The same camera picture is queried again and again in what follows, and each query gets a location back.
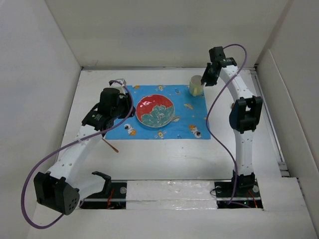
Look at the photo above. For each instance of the blue space-print cloth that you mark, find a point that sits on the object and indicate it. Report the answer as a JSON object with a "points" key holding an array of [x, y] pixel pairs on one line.
{"points": [[189, 121]]}

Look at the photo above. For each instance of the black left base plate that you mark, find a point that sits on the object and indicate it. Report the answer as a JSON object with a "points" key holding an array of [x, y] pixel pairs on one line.
{"points": [[114, 199]]}

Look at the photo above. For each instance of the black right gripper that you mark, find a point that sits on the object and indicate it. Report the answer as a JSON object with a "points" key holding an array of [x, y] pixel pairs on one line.
{"points": [[211, 82]]}

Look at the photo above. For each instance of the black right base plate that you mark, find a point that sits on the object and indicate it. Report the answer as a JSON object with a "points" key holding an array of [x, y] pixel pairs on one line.
{"points": [[243, 198]]}

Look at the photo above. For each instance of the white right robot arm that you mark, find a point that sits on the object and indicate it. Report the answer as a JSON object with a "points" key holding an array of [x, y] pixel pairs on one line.
{"points": [[244, 116]]}

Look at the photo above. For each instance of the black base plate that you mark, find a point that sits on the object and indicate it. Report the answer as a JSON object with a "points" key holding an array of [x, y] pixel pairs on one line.
{"points": [[114, 199], [243, 198]]}

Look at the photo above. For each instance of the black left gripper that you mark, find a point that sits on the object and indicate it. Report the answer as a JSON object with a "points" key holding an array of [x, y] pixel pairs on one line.
{"points": [[125, 98]]}

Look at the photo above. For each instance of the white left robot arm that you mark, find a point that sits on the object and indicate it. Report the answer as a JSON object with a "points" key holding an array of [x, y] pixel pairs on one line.
{"points": [[58, 188]]}

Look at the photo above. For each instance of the red and teal plate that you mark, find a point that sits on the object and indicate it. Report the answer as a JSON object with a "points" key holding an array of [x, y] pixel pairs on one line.
{"points": [[155, 111]]}

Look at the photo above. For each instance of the pale yellow mug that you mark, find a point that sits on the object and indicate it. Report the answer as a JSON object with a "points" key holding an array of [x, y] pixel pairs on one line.
{"points": [[195, 86]]}

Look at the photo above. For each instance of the copper fork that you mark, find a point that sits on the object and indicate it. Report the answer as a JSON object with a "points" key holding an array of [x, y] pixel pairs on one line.
{"points": [[110, 145]]}

